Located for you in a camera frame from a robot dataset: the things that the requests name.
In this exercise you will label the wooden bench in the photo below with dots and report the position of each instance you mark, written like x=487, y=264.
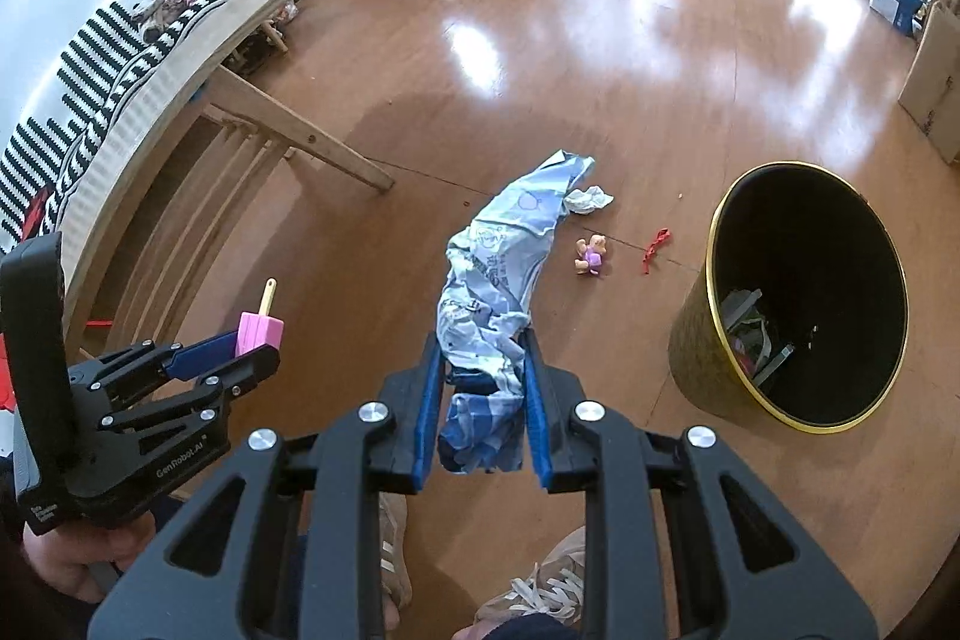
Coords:
x=195, y=63

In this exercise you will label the blue grey plastic bag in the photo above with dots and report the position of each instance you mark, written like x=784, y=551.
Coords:
x=495, y=265

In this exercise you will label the crumpled white tissue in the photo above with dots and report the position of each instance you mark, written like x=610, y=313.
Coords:
x=589, y=199

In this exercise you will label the person's right leg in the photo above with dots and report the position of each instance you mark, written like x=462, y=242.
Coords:
x=517, y=629

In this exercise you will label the pink popsicle toy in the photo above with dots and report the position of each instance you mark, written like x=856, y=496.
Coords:
x=259, y=332

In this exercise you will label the brown cardboard box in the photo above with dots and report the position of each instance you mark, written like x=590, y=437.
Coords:
x=930, y=78

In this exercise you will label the black white striped blanket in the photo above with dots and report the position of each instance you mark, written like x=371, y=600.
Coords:
x=97, y=63

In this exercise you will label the grey green packet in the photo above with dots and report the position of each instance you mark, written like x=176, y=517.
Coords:
x=739, y=308

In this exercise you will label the black gold patterned trash bin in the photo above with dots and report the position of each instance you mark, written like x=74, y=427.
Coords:
x=697, y=347

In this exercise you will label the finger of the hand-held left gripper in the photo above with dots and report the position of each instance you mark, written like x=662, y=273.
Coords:
x=251, y=370
x=202, y=355

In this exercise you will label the person's left shoe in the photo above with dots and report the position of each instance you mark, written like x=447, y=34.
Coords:
x=394, y=554

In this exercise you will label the red ribbon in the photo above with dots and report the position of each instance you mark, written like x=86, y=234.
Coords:
x=654, y=248

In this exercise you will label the small purple doll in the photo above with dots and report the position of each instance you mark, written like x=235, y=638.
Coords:
x=592, y=254

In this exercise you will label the person's shoe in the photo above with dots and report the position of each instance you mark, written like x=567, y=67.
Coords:
x=394, y=554
x=536, y=591

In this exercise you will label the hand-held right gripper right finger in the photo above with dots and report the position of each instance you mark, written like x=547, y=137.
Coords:
x=536, y=419

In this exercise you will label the person's right shoe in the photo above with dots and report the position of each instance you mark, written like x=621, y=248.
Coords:
x=536, y=591

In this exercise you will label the person's left hand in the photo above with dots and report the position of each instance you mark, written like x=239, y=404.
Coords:
x=82, y=554

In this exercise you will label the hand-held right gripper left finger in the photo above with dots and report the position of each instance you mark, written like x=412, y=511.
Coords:
x=427, y=400

